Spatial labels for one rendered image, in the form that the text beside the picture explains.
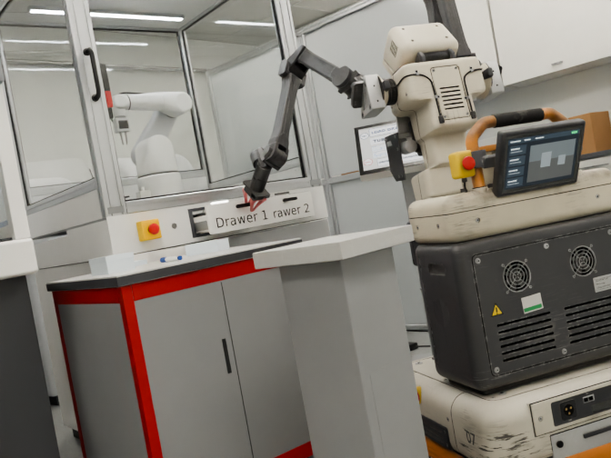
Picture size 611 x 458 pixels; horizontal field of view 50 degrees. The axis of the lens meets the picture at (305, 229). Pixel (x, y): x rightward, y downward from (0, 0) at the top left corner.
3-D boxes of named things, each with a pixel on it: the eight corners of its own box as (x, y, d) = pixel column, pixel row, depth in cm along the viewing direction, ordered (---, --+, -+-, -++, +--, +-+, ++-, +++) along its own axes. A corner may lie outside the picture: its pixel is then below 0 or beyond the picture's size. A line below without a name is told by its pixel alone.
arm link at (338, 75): (296, 37, 250) (315, 52, 256) (276, 67, 252) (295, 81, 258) (353, 68, 215) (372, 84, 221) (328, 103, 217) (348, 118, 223)
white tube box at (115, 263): (136, 268, 193) (133, 251, 193) (108, 274, 187) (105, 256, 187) (118, 271, 203) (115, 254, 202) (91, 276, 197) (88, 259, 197)
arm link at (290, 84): (288, 56, 248) (309, 71, 255) (278, 62, 252) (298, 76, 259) (268, 154, 231) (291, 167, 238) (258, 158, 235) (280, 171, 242)
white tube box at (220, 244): (229, 248, 226) (227, 237, 226) (218, 251, 218) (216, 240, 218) (198, 253, 231) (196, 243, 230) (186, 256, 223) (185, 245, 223)
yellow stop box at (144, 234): (163, 237, 238) (159, 217, 238) (145, 240, 233) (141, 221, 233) (156, 238, 242) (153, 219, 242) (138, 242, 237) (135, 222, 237)
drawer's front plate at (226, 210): (274, 223, 258) (269, 195, 258) (212, 234, 240) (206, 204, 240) (272, 224, 260) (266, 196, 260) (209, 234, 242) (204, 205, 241)
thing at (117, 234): (328, 217, 295) (323, 185, 295) (114, 257, 231) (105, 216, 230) (218, 235, 369) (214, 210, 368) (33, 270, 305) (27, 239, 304)
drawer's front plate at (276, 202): (315, 215, 288) (310, 191, 288) (262, 224, 270) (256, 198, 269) (312, 215, 289) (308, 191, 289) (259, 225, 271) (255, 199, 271)
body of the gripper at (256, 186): (255, 183, 250) (260, 166, 246) (269, 198, 245) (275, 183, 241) (241, 184, 246) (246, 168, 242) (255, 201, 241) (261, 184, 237)
